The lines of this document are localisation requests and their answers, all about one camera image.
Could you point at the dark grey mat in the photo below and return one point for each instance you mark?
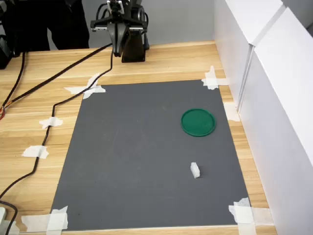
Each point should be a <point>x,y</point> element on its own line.
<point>146,159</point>

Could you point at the small white plastic terminal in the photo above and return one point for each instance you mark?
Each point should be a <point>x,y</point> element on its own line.
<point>195,170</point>

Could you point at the small white camera box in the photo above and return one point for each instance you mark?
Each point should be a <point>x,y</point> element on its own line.
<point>115,6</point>

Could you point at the person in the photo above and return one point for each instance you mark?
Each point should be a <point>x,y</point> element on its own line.
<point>31,22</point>

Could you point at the white partition panel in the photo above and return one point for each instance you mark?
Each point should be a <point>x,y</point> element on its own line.
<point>281,122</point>
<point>234,36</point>

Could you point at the round green lid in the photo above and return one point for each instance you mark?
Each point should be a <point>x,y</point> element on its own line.
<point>198,122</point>

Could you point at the white power strip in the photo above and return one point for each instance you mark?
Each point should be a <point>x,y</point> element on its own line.
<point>2,214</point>

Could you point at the black device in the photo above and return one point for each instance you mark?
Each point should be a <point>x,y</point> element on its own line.
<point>4,54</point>

